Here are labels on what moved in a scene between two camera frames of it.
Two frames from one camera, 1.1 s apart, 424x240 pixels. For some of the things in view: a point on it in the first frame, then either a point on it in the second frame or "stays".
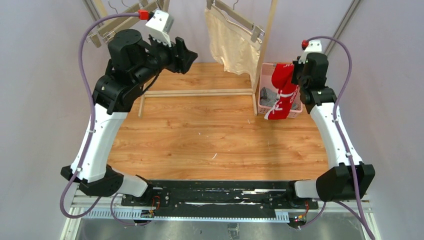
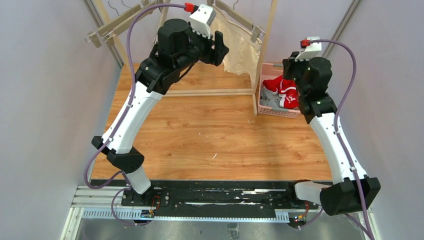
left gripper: x=180 y=53 -> x=216 y=48
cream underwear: x=231 y=44 stays
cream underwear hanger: x=257 y=30 stays
